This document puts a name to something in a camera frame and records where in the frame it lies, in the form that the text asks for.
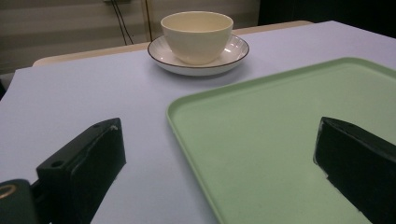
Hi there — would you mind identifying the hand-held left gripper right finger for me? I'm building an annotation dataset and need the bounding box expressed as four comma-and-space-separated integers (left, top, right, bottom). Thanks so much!
313, 116, 396, 224

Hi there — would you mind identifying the cream ceramic bowl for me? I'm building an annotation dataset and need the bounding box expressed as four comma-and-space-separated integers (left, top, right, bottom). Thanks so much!
160, 10, 234, 66

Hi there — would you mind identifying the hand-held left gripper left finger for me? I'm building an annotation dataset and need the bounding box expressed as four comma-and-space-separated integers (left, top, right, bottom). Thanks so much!
31, 117, 127, 224

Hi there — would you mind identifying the light green plastic tray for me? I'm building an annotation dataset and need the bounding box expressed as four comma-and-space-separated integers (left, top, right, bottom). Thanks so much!
165, 57, 396, 224

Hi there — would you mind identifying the white dark-rimmed saucer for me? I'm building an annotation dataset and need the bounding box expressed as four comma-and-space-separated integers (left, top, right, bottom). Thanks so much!
147, 34, 250, 77

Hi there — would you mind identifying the black cable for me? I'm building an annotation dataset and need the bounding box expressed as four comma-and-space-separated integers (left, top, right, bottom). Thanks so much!
115, 0, 134, 45
110, 0, 129, 46
144, 0, 154, 43

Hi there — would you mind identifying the pale lilac table mat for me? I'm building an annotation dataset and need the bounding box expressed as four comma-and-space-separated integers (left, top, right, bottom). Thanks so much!
0, 20, 396, 224

